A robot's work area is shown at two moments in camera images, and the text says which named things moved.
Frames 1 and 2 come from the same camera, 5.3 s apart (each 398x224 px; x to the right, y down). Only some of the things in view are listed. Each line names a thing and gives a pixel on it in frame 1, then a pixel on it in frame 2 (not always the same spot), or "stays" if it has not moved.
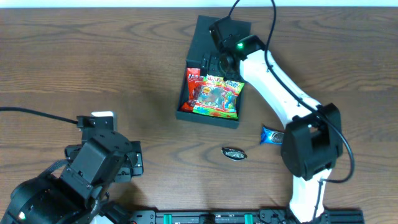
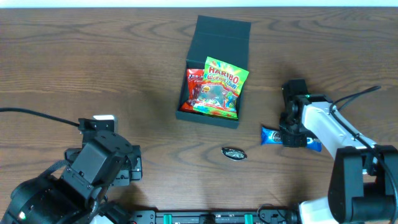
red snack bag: [193, 74] stays
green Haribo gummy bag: [218, 98] stays
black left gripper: [135, 160] stays
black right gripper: [208, 62] → [292, 137]
